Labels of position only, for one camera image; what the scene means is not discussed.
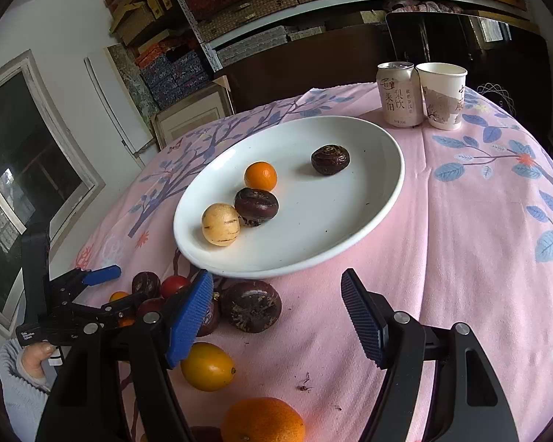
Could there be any pale yellow round fruit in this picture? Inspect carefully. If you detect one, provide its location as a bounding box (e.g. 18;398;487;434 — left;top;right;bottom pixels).
201;203;241;247

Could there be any yellow-orange oval kumquat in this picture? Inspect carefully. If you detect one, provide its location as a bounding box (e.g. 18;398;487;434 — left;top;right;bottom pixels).
181;342;237;392

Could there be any white leaning board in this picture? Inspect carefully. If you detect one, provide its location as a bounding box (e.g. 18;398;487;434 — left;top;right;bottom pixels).
84;48;156;167

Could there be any large dark water chestnut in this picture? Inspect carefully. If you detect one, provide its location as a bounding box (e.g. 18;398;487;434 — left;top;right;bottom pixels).
220;280;283;333

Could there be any pink folded cloth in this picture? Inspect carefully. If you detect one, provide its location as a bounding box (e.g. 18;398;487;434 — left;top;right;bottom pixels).
386;0;464;14

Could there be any person's left hand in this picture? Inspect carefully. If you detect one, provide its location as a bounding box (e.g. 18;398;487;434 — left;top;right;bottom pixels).
21;343;57;380

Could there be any orange with stem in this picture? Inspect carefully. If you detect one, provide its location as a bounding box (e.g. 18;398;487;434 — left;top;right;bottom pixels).
220;397;306;442

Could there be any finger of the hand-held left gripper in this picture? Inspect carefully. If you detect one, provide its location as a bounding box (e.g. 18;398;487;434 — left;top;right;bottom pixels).
71;291;149;330
51;264;122;305

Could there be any brown wooden board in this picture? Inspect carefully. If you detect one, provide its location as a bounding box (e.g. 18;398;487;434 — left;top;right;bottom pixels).
213;25;397;113

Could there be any stack of blue patterned boxes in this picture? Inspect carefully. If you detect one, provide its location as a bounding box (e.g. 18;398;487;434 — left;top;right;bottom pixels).
136;41;213;111

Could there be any white plate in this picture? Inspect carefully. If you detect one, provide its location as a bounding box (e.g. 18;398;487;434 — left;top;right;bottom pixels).
173;115;405;280

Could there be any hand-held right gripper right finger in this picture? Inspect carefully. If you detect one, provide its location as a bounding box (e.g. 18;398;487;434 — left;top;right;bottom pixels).
341;268;521;442

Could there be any white paper cup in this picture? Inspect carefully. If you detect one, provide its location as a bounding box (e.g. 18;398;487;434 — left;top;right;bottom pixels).
416;62;468;130

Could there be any white drink can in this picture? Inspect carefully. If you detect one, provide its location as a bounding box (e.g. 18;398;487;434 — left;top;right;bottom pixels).
376;61;425;128

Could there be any wire ornament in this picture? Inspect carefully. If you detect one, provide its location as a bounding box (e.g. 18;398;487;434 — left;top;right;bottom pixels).
477;82;518;117

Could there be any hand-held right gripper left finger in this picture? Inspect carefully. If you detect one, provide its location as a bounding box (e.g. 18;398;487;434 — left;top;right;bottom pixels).
36;271;214;442

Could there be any pink printed tablecloth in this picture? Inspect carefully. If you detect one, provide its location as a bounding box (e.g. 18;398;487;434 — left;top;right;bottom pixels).
65;84;553;442

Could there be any wooden picture frame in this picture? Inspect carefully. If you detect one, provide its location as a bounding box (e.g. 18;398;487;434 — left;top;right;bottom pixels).
150;87;235;149

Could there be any red tomato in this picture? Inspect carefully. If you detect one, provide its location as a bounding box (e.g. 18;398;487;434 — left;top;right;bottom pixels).
160;275;192;299
136;297;167;319

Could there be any metal storage shelf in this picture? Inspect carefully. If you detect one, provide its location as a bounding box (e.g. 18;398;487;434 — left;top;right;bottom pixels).
157;0;535;74

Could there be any marbled slab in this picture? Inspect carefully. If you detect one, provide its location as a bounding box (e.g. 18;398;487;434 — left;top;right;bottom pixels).
107;43;160;118

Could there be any black glossy board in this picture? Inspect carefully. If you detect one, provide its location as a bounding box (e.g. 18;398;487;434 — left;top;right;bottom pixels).
386;10;552;140

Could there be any person's left forearm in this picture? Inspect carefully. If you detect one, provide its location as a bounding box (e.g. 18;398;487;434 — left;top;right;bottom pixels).
0;338;52;427

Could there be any window with white frame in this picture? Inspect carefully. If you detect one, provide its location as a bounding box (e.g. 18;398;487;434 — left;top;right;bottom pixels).
0;50;107;334

